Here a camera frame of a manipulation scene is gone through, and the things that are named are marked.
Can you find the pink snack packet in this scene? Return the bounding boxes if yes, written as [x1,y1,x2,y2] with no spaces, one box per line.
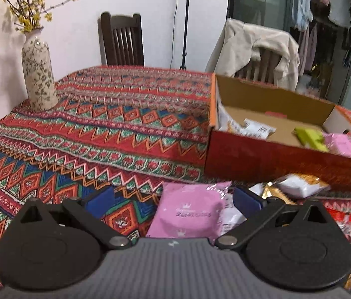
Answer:
[323,132,351,159]

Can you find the red cardboard box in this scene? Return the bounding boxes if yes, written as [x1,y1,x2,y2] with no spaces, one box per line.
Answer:
[204,73,351,193]

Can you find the dark wooden chair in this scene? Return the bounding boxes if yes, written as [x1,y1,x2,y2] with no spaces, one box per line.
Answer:
[236,50,281,83]
[98,12,145,67]

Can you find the black light stand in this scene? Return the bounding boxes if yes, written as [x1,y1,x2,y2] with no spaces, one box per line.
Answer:
[179,0,193,71]

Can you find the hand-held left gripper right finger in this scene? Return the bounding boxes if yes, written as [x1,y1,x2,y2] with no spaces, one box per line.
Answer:
[214,185,339,252]

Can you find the pale pink hanging clothes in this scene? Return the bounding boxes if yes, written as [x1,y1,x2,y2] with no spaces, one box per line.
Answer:
[297,25,319,75]

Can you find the beige jacket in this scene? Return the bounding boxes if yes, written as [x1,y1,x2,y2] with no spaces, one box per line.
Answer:
[205,18,300,93]

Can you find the black cable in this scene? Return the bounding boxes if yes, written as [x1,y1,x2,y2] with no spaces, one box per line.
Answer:
[171,0,180,68]

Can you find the large white orange snack packet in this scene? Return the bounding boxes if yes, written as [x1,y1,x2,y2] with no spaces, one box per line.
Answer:
[217,104,277,139]

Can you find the gold snack packet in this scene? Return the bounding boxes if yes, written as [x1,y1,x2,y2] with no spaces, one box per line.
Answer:
[261,183,297,205]

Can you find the white hanging garment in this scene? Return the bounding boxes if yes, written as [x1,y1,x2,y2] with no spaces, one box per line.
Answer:
[328,0,351,28]

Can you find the light blue hanging shirt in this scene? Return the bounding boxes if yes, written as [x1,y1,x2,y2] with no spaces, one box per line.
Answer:
[292,0,313,32]

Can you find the glass sliding door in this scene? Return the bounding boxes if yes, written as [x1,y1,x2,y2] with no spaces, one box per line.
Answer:
[227,0,351,116]

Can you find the pink round cake packet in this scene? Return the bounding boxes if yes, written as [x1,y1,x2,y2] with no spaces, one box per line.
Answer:
[146,181,233,240]

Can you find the patterned red tablecloth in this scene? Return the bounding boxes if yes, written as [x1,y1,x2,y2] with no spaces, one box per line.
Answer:
[0,65,351,299]

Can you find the small white orange snack packet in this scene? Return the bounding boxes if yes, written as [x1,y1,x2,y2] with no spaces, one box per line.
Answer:
[277,173,332,199]

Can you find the floral ceramic vase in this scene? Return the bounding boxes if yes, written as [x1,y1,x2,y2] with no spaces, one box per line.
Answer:
[21,26,59,111]

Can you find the yellow flower branches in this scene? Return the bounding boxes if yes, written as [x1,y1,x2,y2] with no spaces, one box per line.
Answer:
[0,0,100,35]

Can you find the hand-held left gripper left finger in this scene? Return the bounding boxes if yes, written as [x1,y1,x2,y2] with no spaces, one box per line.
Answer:
[10,185,133,251]

